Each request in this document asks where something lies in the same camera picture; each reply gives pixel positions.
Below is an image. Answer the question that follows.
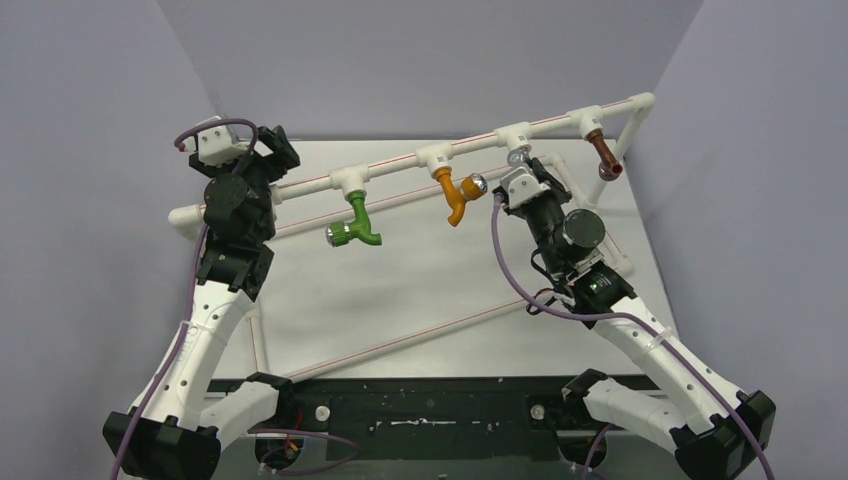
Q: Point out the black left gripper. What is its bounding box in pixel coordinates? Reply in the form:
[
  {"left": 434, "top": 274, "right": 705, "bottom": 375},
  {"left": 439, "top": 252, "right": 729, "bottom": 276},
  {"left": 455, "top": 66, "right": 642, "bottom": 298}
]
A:
[{"left": 199, "top": 131, "right": 301, "bottom": 242}]

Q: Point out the chrome metal faucet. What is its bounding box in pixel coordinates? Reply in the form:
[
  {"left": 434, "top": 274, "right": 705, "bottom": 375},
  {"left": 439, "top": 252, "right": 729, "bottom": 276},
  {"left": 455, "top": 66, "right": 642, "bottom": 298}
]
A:
[{"left": 507, "top": 147, "right": 532, "bottom": 168}]

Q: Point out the white pvc pipe frame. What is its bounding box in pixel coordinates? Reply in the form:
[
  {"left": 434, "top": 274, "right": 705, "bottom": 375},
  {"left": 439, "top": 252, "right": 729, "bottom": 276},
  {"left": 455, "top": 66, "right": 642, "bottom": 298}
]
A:
[{"left": 165, "top": 92, "right": 657, "bottom": 386}]

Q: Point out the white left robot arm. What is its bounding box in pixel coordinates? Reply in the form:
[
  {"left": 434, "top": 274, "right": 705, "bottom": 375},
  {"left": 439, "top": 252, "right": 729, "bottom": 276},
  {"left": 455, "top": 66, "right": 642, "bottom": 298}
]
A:
[{"left": 102, "top": 119, "right": 300, "bottom": 479}]

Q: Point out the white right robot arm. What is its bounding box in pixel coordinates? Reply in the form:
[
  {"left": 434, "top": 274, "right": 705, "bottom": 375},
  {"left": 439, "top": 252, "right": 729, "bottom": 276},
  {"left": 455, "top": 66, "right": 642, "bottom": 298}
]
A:
[{"left": 493, "top": 158, "right": 776, "bottom": 479}]

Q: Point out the brown plastic faucet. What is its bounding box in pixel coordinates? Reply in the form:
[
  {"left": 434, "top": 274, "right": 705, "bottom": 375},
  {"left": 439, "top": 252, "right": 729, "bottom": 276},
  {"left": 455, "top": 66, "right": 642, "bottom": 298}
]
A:
[{"left": 585, "top": 128, "right": 624, "bottom": 182}]

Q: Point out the orange plastic faucet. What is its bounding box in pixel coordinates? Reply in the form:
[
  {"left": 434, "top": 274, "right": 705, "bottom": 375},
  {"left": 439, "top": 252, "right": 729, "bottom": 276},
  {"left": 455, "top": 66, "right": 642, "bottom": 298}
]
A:
[{"left": 433, "top": 167, "right": 488, "bottom": 227}]

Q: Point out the green plastic faucet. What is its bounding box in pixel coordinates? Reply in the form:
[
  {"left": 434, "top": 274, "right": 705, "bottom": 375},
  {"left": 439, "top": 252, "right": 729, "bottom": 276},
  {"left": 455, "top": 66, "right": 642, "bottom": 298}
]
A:
[{"left": 325, "top": 190, "right": 383, "bottom": 248}]

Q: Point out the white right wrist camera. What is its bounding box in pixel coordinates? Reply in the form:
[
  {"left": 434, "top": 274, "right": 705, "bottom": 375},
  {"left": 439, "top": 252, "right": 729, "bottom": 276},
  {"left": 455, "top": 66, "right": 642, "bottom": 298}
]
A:
[{"left": 499, "top": 166, "right": 550, "bottom": 210}]

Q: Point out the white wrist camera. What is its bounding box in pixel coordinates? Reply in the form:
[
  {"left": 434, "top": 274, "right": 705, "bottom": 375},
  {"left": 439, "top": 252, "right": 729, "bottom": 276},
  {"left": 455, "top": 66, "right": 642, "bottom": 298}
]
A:
[
  {"left": 499, "top": 166, "right": 550, "bottom": 210},
  {"left": 173, "top": 116, "right": 255, "bottom": 167}
]

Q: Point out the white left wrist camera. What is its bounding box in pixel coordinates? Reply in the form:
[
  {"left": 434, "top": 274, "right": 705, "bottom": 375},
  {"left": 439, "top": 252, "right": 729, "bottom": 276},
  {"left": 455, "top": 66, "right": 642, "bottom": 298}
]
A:
[{"left": 173, "top": 116, "right": 255, "bottom": 167}]

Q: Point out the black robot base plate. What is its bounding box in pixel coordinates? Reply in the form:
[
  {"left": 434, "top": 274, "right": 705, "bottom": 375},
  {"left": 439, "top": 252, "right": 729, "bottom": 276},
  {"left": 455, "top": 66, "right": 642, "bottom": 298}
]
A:
[{"left": 238, "top": 375, "right": 602, "bottom": 470}]

